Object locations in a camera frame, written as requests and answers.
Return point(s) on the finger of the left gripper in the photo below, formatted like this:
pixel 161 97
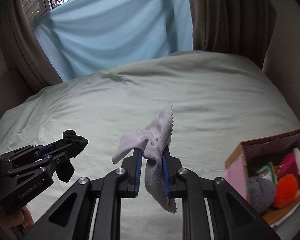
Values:
pixel 27 155
pixel 50 167

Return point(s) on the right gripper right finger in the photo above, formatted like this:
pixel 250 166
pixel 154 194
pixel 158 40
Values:
pixel 212 209

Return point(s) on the black small fabric item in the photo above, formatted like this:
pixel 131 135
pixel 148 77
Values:
pixel 64 168

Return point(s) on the beige curtain left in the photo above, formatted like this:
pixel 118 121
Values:
pixel 21 49

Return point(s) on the light blue hanging sheet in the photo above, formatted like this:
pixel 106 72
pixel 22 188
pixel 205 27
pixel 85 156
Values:
pixel 83 36

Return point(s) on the cardboard box pink interior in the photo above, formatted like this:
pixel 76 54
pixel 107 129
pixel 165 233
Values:
pixel 239 167

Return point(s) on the magenta zipper pouch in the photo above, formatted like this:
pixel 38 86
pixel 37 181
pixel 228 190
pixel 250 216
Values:
pixel 287 166

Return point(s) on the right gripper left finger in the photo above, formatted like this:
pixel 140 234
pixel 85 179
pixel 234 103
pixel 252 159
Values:
pixel 91 209

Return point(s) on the pale green bed sheet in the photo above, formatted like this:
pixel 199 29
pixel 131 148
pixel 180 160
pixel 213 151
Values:
pixel 218 101

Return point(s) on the brown curtain right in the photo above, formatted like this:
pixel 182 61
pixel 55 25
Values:
pixel 241 27

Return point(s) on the person's left hand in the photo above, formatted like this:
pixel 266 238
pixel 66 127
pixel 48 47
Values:
pixel 22 217

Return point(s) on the orange fluffy pom-pom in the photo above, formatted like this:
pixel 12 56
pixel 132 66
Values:
pixel 286 191

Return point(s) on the lilac microfibre cleaning cloth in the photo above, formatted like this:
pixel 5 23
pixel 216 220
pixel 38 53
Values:
pixel 151 141

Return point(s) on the grey fluffy plush sock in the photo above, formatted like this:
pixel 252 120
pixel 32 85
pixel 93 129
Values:
pixel 262 193

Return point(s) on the green snack packet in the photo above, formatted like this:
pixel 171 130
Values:
pixel 266 171

